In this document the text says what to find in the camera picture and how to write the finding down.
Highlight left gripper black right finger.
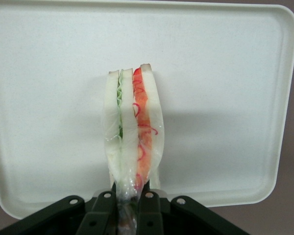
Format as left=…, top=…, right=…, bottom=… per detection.
left=136, top=189, right=251, bottom=235

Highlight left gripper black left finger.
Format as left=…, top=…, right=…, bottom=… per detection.
left=0, top=190, right=119, bottom=235

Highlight triangle sandwich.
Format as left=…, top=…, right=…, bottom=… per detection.
left=101, top=63, right=166, bottom=235

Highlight cream plastic serving tray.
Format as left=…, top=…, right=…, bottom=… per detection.
left=0, top=0, right=294, bottom=220

